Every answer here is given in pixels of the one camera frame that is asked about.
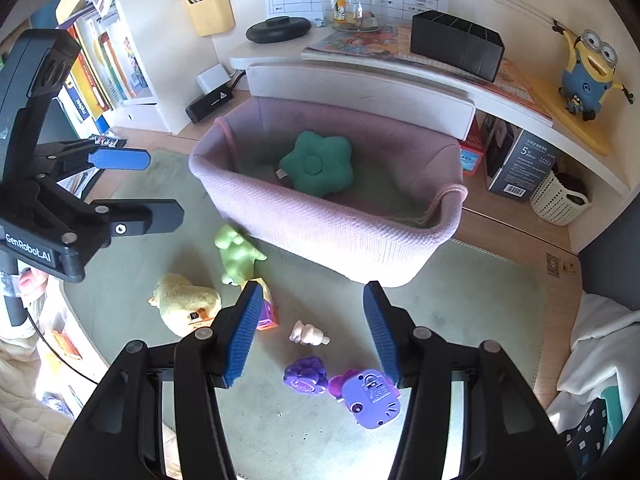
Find small white figure toy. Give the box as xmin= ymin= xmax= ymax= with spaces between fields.
xmin=291 ymin=320 xmax=332 ymax=347

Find white curved shelf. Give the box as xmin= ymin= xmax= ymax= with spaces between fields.
xmin=228 ymin=35 xmax=632 ymax=256

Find green dinosaur toy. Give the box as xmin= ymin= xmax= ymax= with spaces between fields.
xmin=214 ymin=223 xmax=268 ymax=287

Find dark blue carton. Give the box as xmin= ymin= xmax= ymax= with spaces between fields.
xmin=487 ymin=129 xmax=561 ymax=203

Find white bookshelf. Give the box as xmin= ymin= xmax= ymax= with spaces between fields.
xmin=75 ymin=0 xmax=173 ymax=136

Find row of books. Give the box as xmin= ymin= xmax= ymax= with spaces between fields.
xmin=50 ymin=0 xmax=156 ymax=126

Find small printed cards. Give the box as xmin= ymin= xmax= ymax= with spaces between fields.
xmin=87 ymin=132 xmax=128 ymax=150

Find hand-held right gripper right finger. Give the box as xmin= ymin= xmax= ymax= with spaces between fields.
xmin=362 ymin=281 xmax=596 ymax=480

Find black organizer box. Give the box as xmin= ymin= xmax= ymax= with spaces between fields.
xmin=410 ymin=10 xmax=504 ymax=83

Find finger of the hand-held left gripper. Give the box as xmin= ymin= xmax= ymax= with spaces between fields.
xmin=92 ymin=199 xmax=185 ymax=248
xmin=35 ymin=140 xmax=152 ymax=181

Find green mat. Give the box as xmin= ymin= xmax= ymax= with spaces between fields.
xmin=60 ymin=149 xmax=551 ymax=480

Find white drawer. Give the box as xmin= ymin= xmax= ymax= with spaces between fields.
xmin=248 ymin=63 xmax=476 ymax=142

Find white cloth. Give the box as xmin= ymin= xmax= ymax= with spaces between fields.
xmin=545 ymin=291 xmax=640 ymax=436

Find purple toy camera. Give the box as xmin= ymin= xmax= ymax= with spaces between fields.
xmin=327 ymin=367 xmax=403 ymax=430

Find dark dotted cloth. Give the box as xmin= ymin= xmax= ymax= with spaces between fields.
xmin=560 ymin=395 xmax=623 ymax=466

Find purple grape toy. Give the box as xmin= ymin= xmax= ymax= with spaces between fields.
xmin=283 ymin=356 xmax=330 ymax=396

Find black rectangular device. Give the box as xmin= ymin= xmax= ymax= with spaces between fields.
xmin=186 ymin=86 xmax=235 ymax=124

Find white slotted basket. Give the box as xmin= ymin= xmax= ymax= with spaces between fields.
xmin=529 ymin=170 xmax=591 ymax=226

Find black round disc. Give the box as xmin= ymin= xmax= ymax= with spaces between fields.
xmin=246 ymin=16 xmax=312 ymax=44

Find pink fabric basket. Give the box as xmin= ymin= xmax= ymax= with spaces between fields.
xmin=188 ymin=96 xmax=468 ymax=288

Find yellow board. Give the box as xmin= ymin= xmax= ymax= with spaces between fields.
xmin=505 ymin=57 xmax=613 ymax=157

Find green flower plush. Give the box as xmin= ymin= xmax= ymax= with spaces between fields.
xmin=277 ymin=131 xmax=355 ymax=197

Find yellow pen holder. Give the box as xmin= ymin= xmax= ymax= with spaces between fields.
xmin=182 ymin=0 xmax=236 ymax=37

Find beige quilted cloth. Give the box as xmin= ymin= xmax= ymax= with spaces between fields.
xmin=0 ymin=337 xmax=76 ymax=441

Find yellow chick plush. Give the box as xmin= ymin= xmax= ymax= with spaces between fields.
xmin=148 ymin=273 xmax=222 ymax=337

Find glass jar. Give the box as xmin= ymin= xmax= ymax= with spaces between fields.
xmin=320 ymin=0 xmax=396 ymax=31

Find black white carton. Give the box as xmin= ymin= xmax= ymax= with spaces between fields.
xmin=480 ymin=112 xmax=523 ymax=176

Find colourful picture book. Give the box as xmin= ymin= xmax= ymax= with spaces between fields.
xmin=301 ymin=25 xmax=416 ymax=62

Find colourful block toy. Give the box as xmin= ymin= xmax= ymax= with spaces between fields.
xmin=256 ymin=282 xmax=279 ymax=331

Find square code sticker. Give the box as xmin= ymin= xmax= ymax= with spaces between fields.
xmin=545 ymin=254 xmax=577 ymax=277

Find red box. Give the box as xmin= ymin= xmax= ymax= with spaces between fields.
xmin=459 ymin=140 xmax=483 ymax=177

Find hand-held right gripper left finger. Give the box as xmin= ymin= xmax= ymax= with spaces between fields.
xmin=50 ymin=280 xmax=266 ymax=480

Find yellow cartoon figure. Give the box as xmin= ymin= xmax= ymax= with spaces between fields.
xmin=552 ymin=20 xmax=633 ymax=122

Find white charger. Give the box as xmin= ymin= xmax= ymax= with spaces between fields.
xmin=196 ymin=64 xmax=232 ymax=95

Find person's left hand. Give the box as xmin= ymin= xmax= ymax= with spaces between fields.
xmin=19 ymin=266 xmax=49 ymax=305

